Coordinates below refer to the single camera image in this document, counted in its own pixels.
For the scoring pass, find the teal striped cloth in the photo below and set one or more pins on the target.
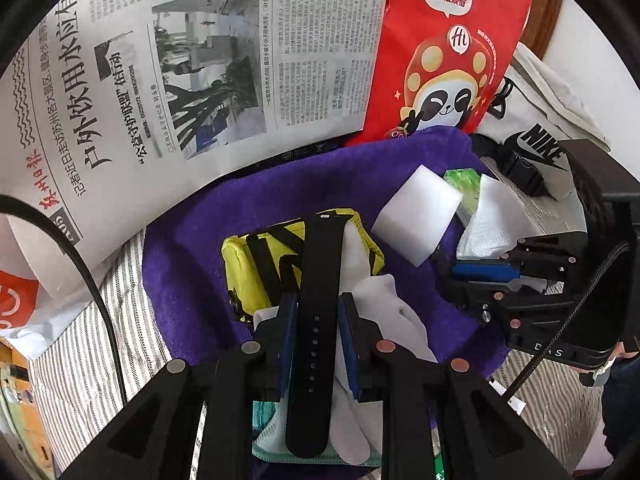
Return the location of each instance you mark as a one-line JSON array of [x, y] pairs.
[[265, 440]]

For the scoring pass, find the white sponge block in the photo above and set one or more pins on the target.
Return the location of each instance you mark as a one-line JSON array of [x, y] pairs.
[[415, 215]]

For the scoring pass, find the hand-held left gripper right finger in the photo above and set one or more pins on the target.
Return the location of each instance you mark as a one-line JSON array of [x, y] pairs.
[[348, 350]]

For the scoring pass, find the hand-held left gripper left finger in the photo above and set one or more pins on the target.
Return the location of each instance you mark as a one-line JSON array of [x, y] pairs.
[[289, 345]]

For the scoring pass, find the wooden door frame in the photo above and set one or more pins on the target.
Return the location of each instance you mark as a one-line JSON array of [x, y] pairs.
[[542, 10]]

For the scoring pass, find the red paper bag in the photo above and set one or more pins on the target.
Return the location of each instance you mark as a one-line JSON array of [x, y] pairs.
[[440, 60]]

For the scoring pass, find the purple fluffy towel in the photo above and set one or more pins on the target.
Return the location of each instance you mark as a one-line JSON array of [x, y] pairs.
[[200, 240]]

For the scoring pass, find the cardboard box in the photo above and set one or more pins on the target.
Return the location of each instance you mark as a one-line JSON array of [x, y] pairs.
[[20, 410]]

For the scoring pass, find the black cloth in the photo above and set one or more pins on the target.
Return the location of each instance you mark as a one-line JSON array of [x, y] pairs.
[[300, 154]]

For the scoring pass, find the person's dark trousers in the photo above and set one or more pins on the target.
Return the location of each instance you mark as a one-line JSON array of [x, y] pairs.
[[622, 410]]

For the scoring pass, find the folded newspaper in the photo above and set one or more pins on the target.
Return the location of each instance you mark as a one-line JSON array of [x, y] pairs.
[[150, 85]]

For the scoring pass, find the white paper towel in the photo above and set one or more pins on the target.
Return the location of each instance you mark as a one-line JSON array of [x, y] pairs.
[[500, 220]]

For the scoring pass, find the green tissue packet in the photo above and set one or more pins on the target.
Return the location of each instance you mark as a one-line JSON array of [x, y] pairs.
[[462, 187]]

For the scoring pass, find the white sock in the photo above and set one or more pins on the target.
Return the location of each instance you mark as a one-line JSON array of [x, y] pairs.
[[395, 320]]

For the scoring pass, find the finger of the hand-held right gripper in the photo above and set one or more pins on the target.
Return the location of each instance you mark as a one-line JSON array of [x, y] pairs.
[[490, 270], [510, 310]]

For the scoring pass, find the white plastic shopping bag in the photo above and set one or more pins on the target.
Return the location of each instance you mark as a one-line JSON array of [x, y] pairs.
[[20, 305]]

